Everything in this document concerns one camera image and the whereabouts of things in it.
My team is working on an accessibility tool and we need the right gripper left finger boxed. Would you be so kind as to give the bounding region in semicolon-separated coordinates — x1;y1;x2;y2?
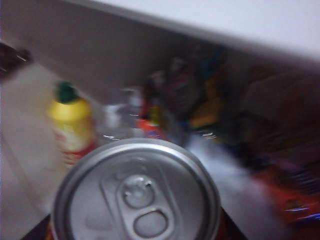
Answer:
23;216;55;240

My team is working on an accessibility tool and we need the orange snack bag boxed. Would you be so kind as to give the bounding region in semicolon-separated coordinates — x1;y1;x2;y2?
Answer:
136;99;171;141

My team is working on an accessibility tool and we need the red herbal tea can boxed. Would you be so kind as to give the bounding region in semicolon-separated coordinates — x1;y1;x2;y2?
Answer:
52;137;222;240

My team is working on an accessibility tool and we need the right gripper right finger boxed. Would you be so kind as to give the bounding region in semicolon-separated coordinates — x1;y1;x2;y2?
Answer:
219;208;248;240

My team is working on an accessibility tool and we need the yellow blue cleaning brush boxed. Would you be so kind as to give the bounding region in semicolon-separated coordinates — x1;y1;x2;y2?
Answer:
187;74;227;131

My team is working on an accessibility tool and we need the yellow detergent bottle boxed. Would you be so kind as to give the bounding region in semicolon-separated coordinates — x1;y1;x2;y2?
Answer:
47;81;98;169

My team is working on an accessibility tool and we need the clear water bottle blue label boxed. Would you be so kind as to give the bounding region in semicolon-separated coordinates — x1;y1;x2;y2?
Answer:
97;87;145;147

